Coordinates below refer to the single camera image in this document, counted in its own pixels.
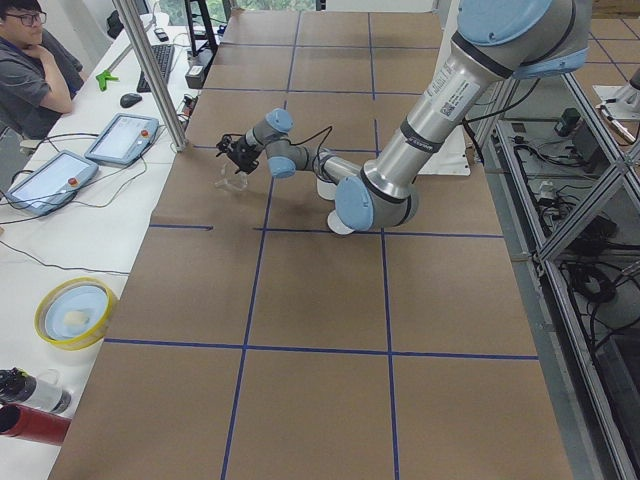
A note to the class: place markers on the black computer mouse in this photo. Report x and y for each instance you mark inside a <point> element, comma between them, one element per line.
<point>129,100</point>

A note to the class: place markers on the far teach pendant tablet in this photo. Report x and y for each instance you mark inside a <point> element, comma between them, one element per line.
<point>123,140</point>

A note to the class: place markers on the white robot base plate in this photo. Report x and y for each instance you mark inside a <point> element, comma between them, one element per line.
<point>451,159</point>

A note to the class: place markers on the teach pendant tablet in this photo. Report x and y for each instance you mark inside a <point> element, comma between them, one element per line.
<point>123,140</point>
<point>52,185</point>

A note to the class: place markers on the clear bottle black cap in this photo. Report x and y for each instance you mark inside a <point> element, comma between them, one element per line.
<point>18,386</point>

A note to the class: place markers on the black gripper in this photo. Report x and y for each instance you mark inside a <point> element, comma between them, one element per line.
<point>240,145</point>

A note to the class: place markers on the red cylinder bottle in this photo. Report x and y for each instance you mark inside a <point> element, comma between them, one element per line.
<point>26,423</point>

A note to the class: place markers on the aluminium frame side rack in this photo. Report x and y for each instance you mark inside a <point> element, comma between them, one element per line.
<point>565,171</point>

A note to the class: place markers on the black label box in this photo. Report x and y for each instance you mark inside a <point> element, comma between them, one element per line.
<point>198,68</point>

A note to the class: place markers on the grey metal frame post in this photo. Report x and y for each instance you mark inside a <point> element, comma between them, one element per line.
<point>142,48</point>

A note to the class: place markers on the near teach pendant tablet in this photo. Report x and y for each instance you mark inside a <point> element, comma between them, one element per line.
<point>52,185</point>

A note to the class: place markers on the green plastic tool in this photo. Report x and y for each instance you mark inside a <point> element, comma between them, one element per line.
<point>104,78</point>

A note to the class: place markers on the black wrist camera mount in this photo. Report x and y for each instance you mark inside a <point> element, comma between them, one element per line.
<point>227,145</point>

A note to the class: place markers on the yellow rimmed bowl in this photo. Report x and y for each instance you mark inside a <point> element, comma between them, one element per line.
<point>76,314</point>

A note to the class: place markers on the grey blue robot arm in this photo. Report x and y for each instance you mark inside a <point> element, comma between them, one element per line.
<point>493,41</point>

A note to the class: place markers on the seated person grey shirt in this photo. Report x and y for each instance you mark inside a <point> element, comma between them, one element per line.
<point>39,77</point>

